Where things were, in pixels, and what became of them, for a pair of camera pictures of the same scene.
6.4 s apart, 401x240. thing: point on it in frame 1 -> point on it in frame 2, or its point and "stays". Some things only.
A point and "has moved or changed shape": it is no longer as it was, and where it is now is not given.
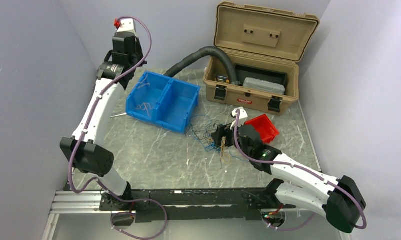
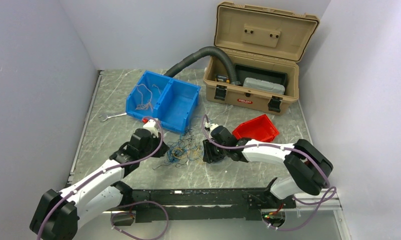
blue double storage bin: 166,102 stays
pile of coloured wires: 205,134 has moved or changed shape
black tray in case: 243,71 stays
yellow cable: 224,157 has moved or changed shape
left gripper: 138,48 -> 163,148
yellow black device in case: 222,78 stays
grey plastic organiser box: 263,85 stays
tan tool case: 266,46 stays
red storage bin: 268,131 stays
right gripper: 221,131 -> 209,156
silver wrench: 120,114 stays
